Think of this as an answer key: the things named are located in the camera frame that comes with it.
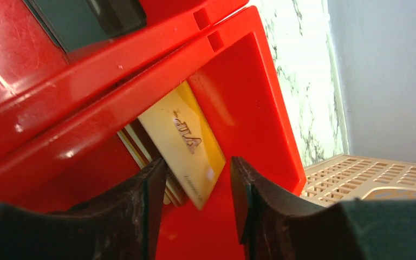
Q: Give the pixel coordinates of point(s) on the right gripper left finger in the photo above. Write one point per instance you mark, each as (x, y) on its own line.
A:
(121, 223)

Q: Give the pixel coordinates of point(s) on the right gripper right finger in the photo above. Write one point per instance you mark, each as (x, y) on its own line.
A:
(273, 223)

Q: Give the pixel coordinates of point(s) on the black card in bin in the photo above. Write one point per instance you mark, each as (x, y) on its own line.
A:
(72, 24)

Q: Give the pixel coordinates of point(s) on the peach desk organizer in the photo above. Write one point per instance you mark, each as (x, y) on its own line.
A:
(347, 177)

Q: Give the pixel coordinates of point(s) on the right red plastic bin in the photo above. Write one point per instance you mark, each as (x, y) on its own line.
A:
(231, 73)

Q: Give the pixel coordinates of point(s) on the red plastic bin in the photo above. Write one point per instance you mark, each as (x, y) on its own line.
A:
(40, 84)
(231, 73)

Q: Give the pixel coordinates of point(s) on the middle red plastic bin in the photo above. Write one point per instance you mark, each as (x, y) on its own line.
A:
(40, 84)

